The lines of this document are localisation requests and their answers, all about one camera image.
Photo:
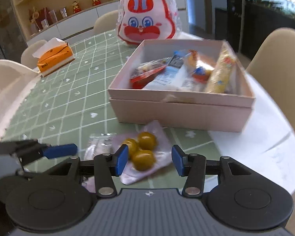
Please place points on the red white snack bag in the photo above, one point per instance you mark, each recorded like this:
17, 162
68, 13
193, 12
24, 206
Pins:
145, 73

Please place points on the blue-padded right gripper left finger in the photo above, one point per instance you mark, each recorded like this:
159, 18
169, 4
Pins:
107, 166

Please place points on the pink cardboard gift box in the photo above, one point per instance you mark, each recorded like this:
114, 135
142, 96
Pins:
194, 110

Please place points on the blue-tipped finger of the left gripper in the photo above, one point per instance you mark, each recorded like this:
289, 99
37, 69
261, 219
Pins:
53, 152

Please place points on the small clear grey sachet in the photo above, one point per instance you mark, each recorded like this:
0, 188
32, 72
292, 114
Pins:
98, 145

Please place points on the cream chair far left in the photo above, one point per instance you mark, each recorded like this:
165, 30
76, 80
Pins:
27, 58

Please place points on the round cake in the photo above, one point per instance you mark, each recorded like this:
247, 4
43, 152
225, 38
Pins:
200, 66

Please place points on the cream chair far middle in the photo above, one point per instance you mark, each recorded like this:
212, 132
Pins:
106, 22

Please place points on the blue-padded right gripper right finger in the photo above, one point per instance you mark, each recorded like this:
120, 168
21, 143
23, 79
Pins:
193, 167

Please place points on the cream chair right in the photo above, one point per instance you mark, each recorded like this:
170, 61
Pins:
273, 67

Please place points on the cream chair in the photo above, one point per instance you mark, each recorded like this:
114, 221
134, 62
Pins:
27, 58
10, 71
106, 22
273, 67

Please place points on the green plums vacuum pack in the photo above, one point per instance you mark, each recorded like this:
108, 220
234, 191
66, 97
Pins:
149, 150

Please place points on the red white bunny plush bag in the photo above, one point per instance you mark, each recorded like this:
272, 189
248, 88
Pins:
140, 20

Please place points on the orange tissue box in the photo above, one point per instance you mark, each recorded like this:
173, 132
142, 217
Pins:
53, 55

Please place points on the wooden display shelf cabinet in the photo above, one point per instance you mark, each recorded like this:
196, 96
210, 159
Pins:
69, 20

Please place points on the blue white snack tube pack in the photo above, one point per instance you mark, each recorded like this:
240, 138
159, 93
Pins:
173, 76

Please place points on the green checked tablecloth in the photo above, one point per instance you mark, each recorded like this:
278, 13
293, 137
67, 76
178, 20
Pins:
72, 104

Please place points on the cream chair left near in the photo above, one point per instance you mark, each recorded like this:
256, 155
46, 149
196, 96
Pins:
10, 71

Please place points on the long crispy rice bar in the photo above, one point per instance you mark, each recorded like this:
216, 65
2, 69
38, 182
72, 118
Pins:
220, 77

